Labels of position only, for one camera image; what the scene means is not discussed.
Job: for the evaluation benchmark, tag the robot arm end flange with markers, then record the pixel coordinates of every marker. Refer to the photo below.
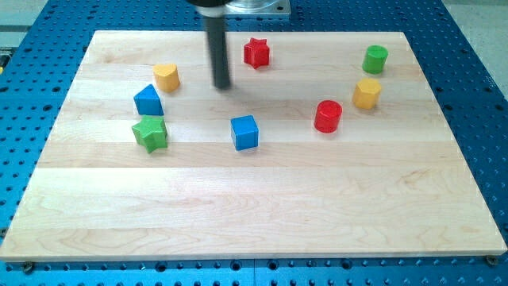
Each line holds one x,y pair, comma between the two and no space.
210,8

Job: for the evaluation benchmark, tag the yellow hexagon block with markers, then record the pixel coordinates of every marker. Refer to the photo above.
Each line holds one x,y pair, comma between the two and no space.
366,93

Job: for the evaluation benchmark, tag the blue cube block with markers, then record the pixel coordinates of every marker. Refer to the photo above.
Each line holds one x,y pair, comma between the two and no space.
244,132

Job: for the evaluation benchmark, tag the light wooden board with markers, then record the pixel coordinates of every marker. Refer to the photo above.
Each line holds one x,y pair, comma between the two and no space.
390,181

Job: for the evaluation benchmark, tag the red cylinder block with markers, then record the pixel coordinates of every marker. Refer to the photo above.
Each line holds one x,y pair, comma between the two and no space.
327,117

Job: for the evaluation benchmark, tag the red star block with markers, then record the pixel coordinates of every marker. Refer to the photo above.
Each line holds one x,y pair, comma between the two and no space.
257,53

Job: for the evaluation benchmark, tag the green star block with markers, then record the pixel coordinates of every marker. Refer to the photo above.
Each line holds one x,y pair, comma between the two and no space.
151,132

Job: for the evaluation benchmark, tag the yellow heart block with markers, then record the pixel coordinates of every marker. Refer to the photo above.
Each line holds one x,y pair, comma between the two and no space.
166,77

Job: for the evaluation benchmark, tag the blue triangle block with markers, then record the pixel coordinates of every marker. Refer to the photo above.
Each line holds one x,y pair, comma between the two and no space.
147,102

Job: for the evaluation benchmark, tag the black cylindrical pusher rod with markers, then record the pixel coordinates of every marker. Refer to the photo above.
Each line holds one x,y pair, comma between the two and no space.
216,39

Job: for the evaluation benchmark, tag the green cylinder block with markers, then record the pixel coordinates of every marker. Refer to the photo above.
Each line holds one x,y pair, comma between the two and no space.
374,59

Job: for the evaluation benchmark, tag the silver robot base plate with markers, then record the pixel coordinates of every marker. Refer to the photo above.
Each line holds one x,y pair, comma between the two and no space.
259,7

